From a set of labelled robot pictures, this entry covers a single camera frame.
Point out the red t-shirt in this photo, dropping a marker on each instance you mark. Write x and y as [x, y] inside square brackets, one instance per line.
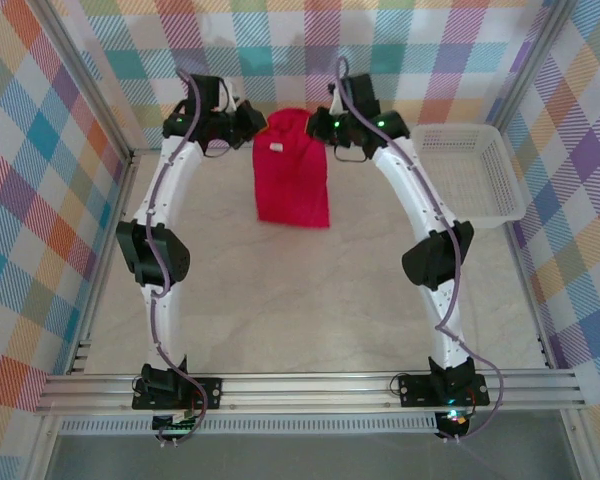
[290, 190]

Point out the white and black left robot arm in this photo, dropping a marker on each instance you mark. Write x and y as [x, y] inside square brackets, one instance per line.
[167, 180]

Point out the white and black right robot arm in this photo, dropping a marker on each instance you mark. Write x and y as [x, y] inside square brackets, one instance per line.
[415, 185]

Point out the white plastic basket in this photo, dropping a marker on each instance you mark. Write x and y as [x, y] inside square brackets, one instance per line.
[480, 175]

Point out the aluminium mounting beam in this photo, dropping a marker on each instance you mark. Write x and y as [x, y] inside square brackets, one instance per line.
[305, 390]

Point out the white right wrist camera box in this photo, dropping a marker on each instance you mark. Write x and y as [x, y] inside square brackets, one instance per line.
[337, 102]

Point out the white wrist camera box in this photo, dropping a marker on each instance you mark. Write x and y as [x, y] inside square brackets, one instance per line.
[227, 95]
[337, 102]

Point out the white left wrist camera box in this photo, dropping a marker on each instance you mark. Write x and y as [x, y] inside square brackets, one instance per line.
[227, 95]

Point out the aluminium rail under checked wall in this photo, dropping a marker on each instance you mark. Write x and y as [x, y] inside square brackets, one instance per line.
[147, 150]

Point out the aluminium frame post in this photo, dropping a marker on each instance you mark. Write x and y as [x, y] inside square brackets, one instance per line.
[87, 85]
[530, 65]

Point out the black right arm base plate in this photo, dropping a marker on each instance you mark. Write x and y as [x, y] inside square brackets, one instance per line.
[412, 395]

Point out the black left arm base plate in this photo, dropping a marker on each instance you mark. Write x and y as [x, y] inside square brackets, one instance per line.
[142, 401]

